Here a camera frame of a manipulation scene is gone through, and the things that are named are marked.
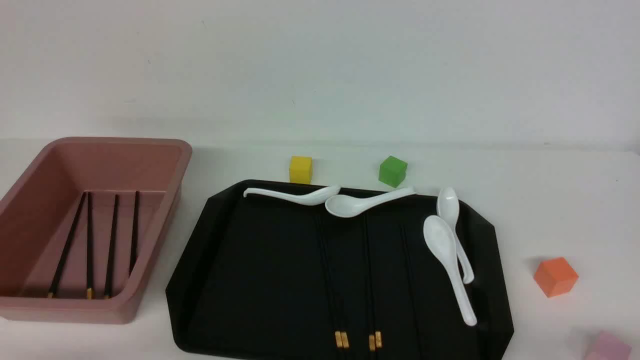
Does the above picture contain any black chopstick gold tip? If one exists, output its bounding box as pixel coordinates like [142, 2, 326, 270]
[363, 214, 383, 353]
[317, 218, 350, 353]
[362, 213, 377, 360]
[314, 215, 345, 353]

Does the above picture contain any white ceramic soup spoon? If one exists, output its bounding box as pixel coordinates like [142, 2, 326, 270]
[436, 187, 475, 285]
[423, 215, 478, 327]
[243, 186, 342, 207]
[324, 186, 418, 218]

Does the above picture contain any yellow cube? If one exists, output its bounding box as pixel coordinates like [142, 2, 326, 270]
[289, 156, 313, 185]

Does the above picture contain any green cube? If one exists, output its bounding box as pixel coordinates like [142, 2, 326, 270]
[378, 155, 409, 188]

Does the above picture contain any black plastic tray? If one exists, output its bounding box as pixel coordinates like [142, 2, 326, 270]
[166, 180, 515, 360]

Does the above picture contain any black chopstick in bin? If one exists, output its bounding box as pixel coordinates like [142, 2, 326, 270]
[128, 191, 140, 275]
[46, 191, 87, 299]
[103, 193, 120, 299]

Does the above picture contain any pink plastic bin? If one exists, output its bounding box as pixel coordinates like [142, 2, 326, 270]
[0, 137, 192, 324]

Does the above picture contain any orange cube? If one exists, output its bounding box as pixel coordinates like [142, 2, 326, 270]
[534, 256, 579, 297]

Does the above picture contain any pink cube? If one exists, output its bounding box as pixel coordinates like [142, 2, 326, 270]
[583, 331, 632, 360]

